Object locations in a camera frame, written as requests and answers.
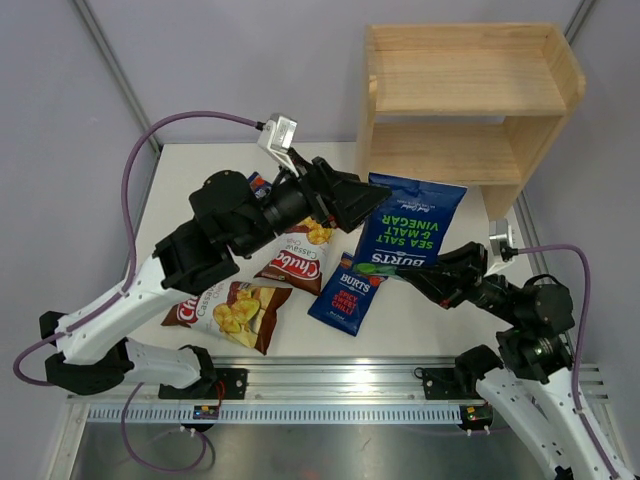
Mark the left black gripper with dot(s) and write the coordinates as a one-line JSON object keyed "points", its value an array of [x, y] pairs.
{"points": [[335, 199]]}

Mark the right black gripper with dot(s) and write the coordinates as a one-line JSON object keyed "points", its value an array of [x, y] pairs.
{"points": [[457, 273]]}

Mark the blue Burts sea salt bag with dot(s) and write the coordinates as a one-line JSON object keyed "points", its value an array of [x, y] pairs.
{"points": [[408, 229]]}

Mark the blue Burts chilli bag front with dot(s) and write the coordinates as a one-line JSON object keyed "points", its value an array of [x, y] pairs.
{"points": [[346, 298]]}

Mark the blue burts chilli bag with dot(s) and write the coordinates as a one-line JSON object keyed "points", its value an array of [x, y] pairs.
{"points": [[260, 187], [346, 298]]}

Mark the blue Burts chilli bag back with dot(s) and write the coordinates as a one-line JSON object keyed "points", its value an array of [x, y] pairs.
{"points": [[260, 187]]}

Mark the Chuba cassava chips bag front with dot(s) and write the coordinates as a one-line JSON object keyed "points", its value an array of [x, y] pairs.
{"points": [[241, 312]]}

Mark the chuba cassava chips bag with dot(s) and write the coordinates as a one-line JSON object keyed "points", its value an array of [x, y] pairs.
{"points": [[301, 257], [241, 312]]}

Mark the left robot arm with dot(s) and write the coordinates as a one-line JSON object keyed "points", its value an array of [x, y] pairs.
{"points": [[94, 352]]}

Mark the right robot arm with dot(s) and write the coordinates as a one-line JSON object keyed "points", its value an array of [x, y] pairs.
{"points": [[531, 379]]}

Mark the Chuba cassava chips bag upright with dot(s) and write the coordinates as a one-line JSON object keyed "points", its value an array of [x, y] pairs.
{"points": [[301, 257]]}

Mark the wooden two-tier shelf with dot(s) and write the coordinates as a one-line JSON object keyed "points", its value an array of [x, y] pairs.
{"points": [[475, 104]]}

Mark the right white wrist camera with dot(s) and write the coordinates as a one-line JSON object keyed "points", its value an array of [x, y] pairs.
{"points": [[500, 240]]}

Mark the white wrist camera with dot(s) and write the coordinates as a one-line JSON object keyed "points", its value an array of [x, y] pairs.
{"points": [[276, 138], [500, 240]]}

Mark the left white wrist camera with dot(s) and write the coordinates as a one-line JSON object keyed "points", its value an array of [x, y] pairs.
{"points": [[276, 138]]}

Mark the white slotted cable duct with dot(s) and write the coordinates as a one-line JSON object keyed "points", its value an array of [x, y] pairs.
{"points": [[278, 414]]}

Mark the aluminium mounting rail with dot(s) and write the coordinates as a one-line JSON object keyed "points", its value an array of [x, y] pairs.
{"points": [[333, 380]]}

